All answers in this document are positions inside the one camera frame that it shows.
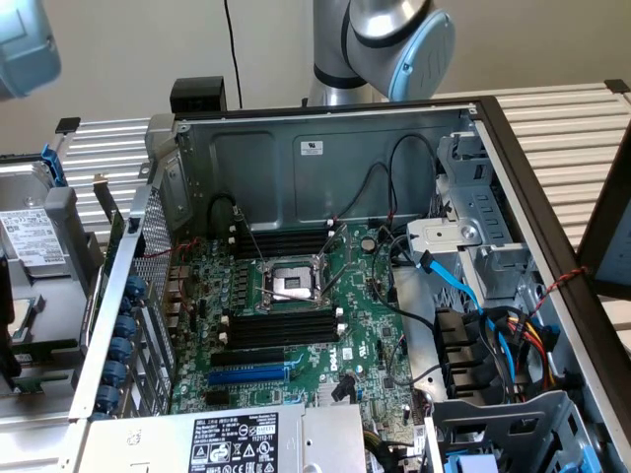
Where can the silver CPU socket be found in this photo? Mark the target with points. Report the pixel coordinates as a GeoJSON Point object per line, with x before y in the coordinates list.
{"type": "Point", "coordinates": [291, 283]}

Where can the black plug connector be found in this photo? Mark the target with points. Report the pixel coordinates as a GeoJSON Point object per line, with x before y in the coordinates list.
{"type": "Point", "coordinates": [342, 391]}

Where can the white case sticker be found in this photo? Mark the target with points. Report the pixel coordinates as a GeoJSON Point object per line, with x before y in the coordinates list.
{"type": "Point", "coordinates": [310, 148]}

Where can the green graphics card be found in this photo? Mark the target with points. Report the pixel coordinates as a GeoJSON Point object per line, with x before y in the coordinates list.
{"type": "Point", "coordinates": [116, 231]}

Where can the black plastic fan bracket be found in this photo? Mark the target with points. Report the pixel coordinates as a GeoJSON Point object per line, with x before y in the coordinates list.
{"type": "Point", "coordinates": [458, 345]}

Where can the blue plastic disk bracket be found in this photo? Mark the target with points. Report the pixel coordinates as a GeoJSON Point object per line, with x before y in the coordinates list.
{"type": "Point", "coordinates": [49, 157]}

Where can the blue plastic disk carrier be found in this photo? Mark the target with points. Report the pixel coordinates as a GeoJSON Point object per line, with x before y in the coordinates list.
{"type": "Point", "coordinates": [470, 463]}

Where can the silver hard disk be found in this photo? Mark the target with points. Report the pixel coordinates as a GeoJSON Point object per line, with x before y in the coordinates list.
{"type": "Point", "coordinates": [29, 231]}

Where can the silver socket cover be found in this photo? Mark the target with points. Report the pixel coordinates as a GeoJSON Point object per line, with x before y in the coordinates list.
{"type": "Point", "coordinates": [321, 271]}

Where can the silver metal disk bay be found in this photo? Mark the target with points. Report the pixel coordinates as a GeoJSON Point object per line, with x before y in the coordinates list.
{"type": "Point", "coordinates": [443, 236]}

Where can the blue expansion slot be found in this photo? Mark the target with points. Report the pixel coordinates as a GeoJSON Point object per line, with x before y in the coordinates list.
{"type": "Point", "coordinates": [246, 377]}

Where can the black box device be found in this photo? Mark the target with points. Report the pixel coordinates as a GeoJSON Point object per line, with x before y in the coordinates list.
{"type": "Point", "coordinates": [194, 96]}

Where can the dark grey disk bay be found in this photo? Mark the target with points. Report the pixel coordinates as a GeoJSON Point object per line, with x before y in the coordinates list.
{"type": "Point", "coordinates": [493, 414]}

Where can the silver power supply unit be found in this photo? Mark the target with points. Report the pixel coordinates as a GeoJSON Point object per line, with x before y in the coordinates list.
{"type": "Point", "coordinates": [148, 443]}

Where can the blue round card clip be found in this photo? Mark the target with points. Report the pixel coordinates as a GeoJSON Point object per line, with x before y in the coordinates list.
{"type": "Point", "coordinates": [119, 348]}
{"type": "Point", "coordinates": [114, 370]}
{"type": "Point", "coordinates": [123, 326]}
{"type": "Point", "coordinates": [134, 284]}
{"type": "Point", "coordinates": [107, 395]}
{"type": "Point", "coordinates": [127, 304]}

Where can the dark framed panel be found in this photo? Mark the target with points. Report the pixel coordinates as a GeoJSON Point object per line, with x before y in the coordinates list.
{"type": "Point", "coordinates": [616, 246]}

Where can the long black expansion slot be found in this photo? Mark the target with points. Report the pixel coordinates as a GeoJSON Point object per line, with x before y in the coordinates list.
{"type": "Point", "coordinates": [246, 357]}

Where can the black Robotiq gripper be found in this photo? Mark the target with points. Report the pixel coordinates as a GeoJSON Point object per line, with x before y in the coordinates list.
{"type": "Point", "coordinates": [7, 374]}

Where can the silver CPU chip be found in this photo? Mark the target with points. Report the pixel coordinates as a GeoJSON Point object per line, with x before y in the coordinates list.
{"type": "Point", "coordinates": [27, 320]}

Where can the grey parts rack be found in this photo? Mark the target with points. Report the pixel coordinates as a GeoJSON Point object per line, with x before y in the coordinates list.
{"type": "Point", "coordinates": [59, 207]}

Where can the green Dell motherboard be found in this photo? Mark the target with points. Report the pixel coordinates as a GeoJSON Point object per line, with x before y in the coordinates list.
{"type": "Point", "coordinates": [360, 310]}

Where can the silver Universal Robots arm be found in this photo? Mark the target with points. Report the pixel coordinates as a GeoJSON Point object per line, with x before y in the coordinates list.
{"type": "Point", "coordinates": [365, 29]}

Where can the round coin battery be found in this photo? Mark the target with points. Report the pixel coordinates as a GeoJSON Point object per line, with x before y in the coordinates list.
{"type": "Point", "coordinates": [366, 242]}

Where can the black table end cap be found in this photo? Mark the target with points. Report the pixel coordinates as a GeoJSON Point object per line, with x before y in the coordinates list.
{"type": "Point", "coordinates": [617, 86]}

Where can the thin metal locking lever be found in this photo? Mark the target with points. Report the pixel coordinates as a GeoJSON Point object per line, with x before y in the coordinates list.
{"type": "Point", "coordinates": [286, 294]}
{"type": "Point", "coordinates": [252, 236]}

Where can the short black expansion slot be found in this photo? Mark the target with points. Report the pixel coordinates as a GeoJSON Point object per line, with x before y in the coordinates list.
{"type": "Point", "coordinates": [218, 398]}

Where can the grey metal PC case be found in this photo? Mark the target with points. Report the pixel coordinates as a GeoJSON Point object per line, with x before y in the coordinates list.
{"type": "Point", "coordinates": [246, 162]}

